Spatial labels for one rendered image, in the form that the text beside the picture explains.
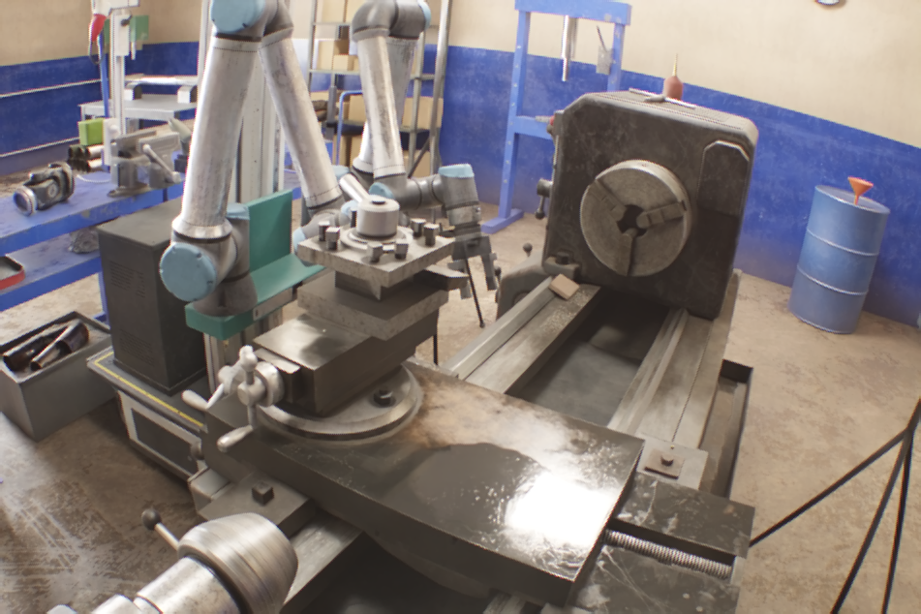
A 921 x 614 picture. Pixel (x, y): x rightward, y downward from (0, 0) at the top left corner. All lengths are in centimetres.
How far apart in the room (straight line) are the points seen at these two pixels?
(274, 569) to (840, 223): 404
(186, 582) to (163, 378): 170
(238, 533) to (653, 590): 52
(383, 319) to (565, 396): 63
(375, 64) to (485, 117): 363
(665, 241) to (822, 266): 298
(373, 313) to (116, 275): 136
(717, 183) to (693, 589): 99
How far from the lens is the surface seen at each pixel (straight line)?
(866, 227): 427
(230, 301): 168
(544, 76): 517
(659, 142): 159
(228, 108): 139
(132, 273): 204
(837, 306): 438
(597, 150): 163
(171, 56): 818
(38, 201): 235
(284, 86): 149
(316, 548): 85
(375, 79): 180
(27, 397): 252
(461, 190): 174
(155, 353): 209
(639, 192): 140
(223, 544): 44
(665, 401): 126
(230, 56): 137
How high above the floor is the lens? 145
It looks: 24 degrees down
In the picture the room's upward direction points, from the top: 6 degrees clockwise
